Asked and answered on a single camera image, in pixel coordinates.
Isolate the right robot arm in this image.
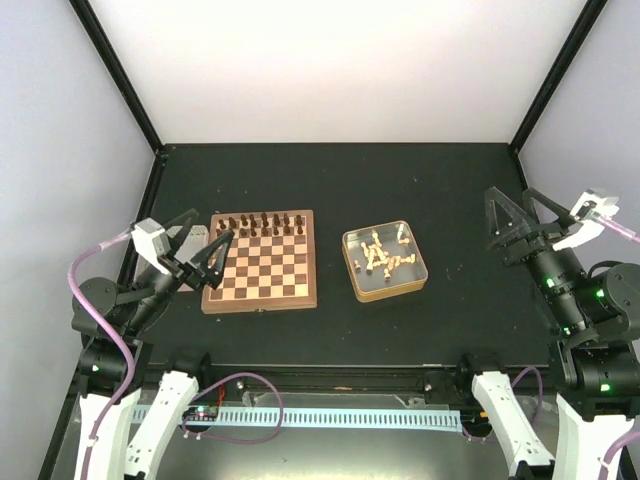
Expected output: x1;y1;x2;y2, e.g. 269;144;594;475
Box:
454;187;639;479

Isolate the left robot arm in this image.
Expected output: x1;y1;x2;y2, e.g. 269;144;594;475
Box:
67;209;234;479

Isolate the wooden chess board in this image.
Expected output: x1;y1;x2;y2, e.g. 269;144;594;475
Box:
201;209;318;315

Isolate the dark chess pieces group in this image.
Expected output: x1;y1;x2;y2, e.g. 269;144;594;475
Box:
211;210;313;240

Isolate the small circuit board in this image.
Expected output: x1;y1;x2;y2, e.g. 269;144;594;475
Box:
182;405;218;422

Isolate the gold metal tin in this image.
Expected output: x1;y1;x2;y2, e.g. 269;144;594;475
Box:
341;220;429;303

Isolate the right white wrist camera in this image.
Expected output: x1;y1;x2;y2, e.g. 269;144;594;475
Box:
553;189;619;251

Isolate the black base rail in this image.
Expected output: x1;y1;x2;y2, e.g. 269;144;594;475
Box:
205;364;466;404

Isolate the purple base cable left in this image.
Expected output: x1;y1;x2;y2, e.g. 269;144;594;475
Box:
179;372;285;445

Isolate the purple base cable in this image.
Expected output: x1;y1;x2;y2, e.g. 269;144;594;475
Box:
179;372;285;445
460;367;546;444

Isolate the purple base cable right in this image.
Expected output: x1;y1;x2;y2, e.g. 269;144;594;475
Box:
460;367;546;444

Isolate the white slotted cable duct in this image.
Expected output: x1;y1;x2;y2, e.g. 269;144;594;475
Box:
122;403;462;434

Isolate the black frame post right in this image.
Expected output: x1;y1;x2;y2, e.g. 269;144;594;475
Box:
509;0;608;154

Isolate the black frame post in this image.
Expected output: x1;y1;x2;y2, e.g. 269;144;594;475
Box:
509;0;608;154
69;0;164;155

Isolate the black frame post left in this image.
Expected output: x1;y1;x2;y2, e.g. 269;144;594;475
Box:
69;0;164;155

